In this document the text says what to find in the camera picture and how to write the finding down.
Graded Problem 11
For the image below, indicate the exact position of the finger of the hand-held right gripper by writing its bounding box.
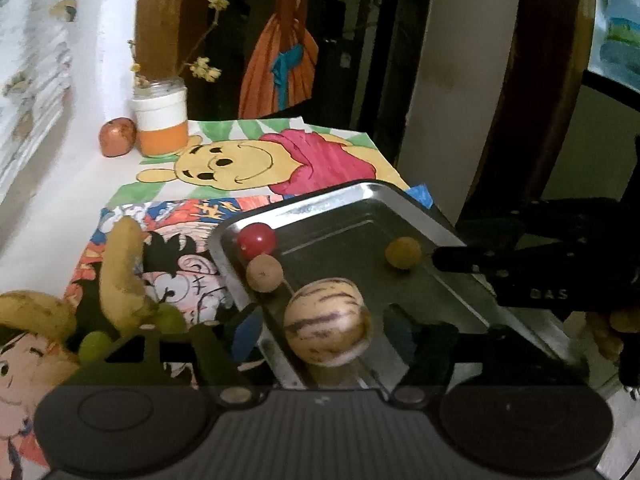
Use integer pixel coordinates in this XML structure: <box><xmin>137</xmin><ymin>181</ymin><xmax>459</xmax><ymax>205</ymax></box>
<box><xmin>457</xmin><ymin>207</ymin><xmax>527</xmax><ymax>250</ymax></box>
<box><xmin>431</xmin><ymin>244</ymin><xmax>522</xmax><ymax>282</ymax></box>

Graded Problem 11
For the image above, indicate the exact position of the brown longan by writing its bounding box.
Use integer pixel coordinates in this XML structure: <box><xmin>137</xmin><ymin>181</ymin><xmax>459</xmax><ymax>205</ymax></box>
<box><xmin>245</xmin><ymin>254</ymin><xmax>285</xmax><ymax>292</ymax></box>

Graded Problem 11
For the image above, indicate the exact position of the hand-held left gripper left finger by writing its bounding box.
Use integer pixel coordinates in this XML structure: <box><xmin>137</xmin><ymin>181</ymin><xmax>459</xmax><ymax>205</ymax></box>
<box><xmin>100</xmin><ymin>305</ymin><xmax>266</xmax><ymax>390</ymax></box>

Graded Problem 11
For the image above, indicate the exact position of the blue landscape picture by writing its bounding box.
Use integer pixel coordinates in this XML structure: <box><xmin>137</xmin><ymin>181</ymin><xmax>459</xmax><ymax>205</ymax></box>
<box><xmin>587</xmin><ymin>0</ymin><xmax>640</xmax><ymax>81</ymax></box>

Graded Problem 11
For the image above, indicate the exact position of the metal tray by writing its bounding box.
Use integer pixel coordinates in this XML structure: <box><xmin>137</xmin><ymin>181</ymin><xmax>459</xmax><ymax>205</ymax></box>
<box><xmin>210</xmin><ymin>180</ymin><xmax>591</xmax><ymax>391</ymax></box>

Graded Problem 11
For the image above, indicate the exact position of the dried yellow flower twig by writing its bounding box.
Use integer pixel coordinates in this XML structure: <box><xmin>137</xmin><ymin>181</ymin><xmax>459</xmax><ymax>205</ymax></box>
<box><xmin>127</xmin><ymin>0</ymin><xmax>231</xmax><ymax>88</ymax></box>

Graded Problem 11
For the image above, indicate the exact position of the orange dress painting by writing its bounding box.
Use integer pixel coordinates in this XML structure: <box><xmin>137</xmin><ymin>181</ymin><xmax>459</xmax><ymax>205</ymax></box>
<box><xmin>239</xmin><ymin>0</ymin><xmax>321</xmax><ymax>120</ymax></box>

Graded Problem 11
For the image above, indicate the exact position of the spiky-haired cartoon drawing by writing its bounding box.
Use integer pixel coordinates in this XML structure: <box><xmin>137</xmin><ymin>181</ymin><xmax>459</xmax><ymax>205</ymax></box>
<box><xmin>65</xmin><ymin>197</ymin><xmax>281</xmax><ymax>376</ymax></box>

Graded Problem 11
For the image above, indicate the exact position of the person's right hand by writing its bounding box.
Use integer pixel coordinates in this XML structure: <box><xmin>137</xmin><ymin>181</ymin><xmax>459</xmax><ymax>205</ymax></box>
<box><xmin>565</xmin><ymin>310</ymin><xmax>640</xmax><ymax>362</ymax></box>

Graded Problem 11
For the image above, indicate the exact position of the brown wooden post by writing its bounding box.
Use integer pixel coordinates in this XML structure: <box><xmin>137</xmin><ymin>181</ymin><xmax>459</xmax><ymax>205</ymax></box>
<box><xmin>134</xmin><ymin>0</ymin><xmax>185</xmax><ymax>83</ymax></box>

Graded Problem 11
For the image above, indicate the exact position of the red apple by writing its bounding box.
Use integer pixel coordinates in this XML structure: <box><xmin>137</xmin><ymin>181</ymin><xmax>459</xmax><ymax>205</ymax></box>
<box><xmin>98</xmin><ymin>117</ymin><xmax>137</xmax><ymax>157</ymax></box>

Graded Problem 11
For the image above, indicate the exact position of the striped pepino melon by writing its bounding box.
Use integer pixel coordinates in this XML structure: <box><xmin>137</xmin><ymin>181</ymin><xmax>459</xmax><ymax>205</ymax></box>
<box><xmin>283</xmin><ymin>278</ymin><xmax>373</xmax><ymax>367</ymax></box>

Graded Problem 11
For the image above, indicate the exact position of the white and orange jar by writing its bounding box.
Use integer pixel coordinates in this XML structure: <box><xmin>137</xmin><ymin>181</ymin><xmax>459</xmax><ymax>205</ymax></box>
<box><xmin>131</xmin><ymin>80</ymin><xmax>189</xmax><ymax>157</ymax></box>

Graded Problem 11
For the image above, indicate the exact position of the red cherry tomato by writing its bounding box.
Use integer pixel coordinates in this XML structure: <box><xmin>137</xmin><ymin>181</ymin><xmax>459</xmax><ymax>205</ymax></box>
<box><xmin>236</xmin><ymin>223</ymin><xmax>277</xmax><ymax>259</ymax></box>

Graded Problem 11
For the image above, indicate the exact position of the curved yellow banana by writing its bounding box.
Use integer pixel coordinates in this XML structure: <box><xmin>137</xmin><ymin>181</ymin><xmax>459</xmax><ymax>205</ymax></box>
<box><xmin>98</xmin><ymin>216</ymin><xmax>161</xmax><ymax>333</ymax></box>

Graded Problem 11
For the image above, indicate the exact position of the round dark wooden frame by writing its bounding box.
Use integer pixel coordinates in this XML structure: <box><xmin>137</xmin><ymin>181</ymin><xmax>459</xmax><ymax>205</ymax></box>
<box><xmin>470</xmin><ymin>0</ymin><xmax>598</xmax><ymax>211</ymax></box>

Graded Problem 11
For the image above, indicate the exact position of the yellow bear drawing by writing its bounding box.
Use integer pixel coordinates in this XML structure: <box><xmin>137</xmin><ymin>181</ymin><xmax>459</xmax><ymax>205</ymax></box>
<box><xmin>137</xmin><ymin>117</ymin><xmax>408</xmax><ymax>201</ymax></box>

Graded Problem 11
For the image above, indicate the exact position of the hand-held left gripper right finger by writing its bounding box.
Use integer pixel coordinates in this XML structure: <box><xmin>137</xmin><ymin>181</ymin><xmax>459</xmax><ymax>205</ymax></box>
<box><xmin>384</xmin><ymin>304</ymin><xmax>591</xmax><ymax>391</ymax></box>

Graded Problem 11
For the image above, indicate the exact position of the yellow-brown round fruit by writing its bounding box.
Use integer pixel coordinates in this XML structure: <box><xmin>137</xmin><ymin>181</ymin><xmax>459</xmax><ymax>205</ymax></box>
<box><xmin>384</xmin><ymin>236</ymin><xmax>422</xmax><ymax>270</ymax></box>

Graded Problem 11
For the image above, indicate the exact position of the cartoon child drawing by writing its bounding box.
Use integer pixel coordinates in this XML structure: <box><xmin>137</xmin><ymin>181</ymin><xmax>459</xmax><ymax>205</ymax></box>
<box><xmin>0</xmin><ymin>325</ymin><xmax>83</xmax><ymax>480</ymax></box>

